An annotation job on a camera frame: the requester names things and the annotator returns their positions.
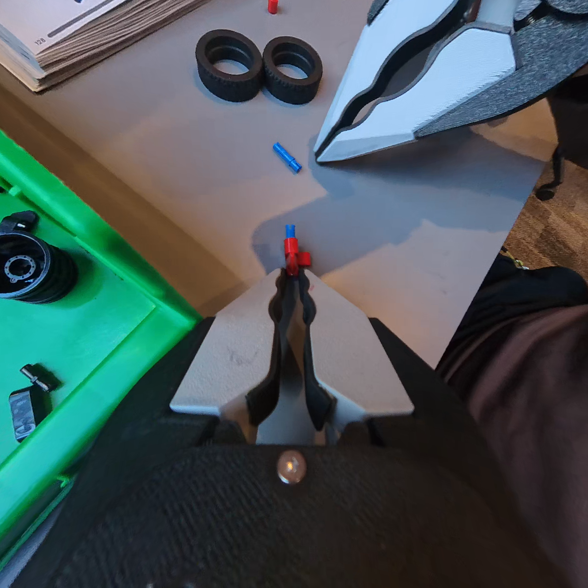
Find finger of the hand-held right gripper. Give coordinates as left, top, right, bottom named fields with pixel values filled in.
left=314, top=0, right=460, bottom=151
left=316, top=27, right=518, bottom=164

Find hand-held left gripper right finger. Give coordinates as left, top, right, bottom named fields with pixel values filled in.
left=299, top=271, right=415, bottom=432

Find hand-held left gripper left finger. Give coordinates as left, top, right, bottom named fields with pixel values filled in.
left=170, top=269, right=288, bottom=425

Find blue connector pin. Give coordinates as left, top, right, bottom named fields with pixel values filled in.
left=273, top=142, right=302, bottom=174

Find red beam assembly blue pins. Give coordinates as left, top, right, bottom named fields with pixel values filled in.
left=282, top=224, right=313, bottom=277

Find black rubber tyre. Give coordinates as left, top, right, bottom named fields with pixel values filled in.
left=262, top=36, right=323, bottom=105
left=195, top=29, right=265, bottom=103

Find black office chair base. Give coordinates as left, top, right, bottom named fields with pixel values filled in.
left=535, top=83, right=588, bottom=201

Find green plastic bin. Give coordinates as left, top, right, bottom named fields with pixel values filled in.
left=0, top=129, right=203, bottom=556

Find black toy wheel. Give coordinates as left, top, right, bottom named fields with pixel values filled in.
left=0, top=232, right=79, bottom=304

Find grey black toy piece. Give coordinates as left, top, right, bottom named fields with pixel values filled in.
left=8, top=388, right=51, bottom=443

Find small black toy part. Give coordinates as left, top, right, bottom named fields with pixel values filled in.
left=0, top=210, right=40, bottom=232

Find open instruction booklet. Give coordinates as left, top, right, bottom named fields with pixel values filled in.
left=0, top=0, right=209, bottom=92

